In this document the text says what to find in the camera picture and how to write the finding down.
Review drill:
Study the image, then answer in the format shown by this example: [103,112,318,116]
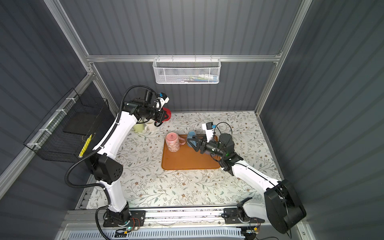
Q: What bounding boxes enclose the white mug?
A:
[145,120,158,132]

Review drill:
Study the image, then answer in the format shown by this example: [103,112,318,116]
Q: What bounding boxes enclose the yellow marker pen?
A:
[78,135,93,158]

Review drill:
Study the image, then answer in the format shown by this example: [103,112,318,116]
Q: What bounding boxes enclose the black corrugated cable hose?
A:
[64,84,158,240]

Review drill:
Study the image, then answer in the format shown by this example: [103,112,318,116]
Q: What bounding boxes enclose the blue dotted mug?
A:
[187,131,196,146]

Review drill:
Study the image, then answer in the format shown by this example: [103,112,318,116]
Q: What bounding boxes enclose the light green mug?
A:
[133,122,146,133]

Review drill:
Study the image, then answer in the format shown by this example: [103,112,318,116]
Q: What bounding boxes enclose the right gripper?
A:
[188,134,226,160]

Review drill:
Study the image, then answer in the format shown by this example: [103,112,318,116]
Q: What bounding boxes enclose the pens in white basket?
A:
[179,74,219,83]

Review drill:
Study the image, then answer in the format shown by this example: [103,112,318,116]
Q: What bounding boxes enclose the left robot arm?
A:
[88,87,169,226]

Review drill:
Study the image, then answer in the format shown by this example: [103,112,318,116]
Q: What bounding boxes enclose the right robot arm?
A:
[187,134,307,234]

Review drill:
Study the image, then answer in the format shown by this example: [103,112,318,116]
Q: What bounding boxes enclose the white wire wall basket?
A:
[153,59,222,85]

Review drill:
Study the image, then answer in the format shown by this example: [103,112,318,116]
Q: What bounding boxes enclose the pink ghost pattern mug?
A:
[165,132,187,153]

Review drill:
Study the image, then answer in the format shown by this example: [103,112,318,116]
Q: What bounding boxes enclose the red mug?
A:
[163,108,172,122]

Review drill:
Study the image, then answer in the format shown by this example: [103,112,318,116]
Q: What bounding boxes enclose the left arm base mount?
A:
[103,210,146,228]

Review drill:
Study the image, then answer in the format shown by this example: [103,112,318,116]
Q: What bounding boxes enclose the black wire wall basket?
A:
[24,89,113,163]

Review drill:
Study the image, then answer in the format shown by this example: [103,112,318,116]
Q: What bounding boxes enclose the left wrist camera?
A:
[155,93,169,111]

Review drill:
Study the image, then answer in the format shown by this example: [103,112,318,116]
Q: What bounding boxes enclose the orange plastic tray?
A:
[162,135,220,170]

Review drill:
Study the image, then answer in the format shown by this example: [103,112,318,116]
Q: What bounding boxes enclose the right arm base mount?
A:
[221,208,265,224]

